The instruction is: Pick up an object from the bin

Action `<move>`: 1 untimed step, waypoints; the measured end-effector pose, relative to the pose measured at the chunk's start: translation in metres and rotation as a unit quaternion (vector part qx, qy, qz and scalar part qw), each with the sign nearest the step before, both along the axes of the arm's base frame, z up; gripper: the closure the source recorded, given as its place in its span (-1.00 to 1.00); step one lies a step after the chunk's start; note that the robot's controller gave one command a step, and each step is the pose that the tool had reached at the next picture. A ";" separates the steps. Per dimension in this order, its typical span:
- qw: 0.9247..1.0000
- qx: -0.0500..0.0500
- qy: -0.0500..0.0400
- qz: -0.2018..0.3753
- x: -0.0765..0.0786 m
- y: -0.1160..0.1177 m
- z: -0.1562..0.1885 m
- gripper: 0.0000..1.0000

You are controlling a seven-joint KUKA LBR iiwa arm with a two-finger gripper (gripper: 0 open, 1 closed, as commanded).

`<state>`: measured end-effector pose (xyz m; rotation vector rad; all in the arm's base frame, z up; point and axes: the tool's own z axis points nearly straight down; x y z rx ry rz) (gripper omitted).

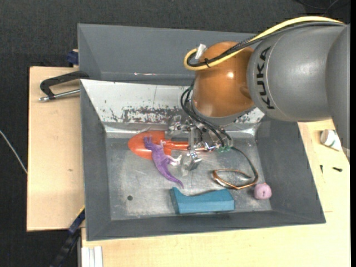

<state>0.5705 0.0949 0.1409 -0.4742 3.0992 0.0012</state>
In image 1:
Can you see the purple toy dinosaur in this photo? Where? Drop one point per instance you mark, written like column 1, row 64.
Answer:
column 161, row 163

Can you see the brown sunglasses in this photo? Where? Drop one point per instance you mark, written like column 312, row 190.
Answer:
column 222, row 180

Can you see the white paper cup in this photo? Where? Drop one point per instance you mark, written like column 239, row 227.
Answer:
column 331, row 141

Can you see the grey metal bin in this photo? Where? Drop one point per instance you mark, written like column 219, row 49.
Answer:
column 139, row 204

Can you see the small black screw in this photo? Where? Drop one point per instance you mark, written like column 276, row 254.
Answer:
column 337, row 169

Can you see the orange toy shovel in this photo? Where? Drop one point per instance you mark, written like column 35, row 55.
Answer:
column 140, row 147

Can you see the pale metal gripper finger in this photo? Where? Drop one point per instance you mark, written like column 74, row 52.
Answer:
column 195, row 162
column 184, row 168

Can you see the pale wood flat board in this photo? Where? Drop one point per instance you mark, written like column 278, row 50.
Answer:
column 55, row 154

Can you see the blue sponge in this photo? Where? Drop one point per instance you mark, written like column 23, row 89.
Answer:
column 204, row 203

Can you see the pink ball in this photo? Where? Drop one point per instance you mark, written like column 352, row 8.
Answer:
column 262, row 191

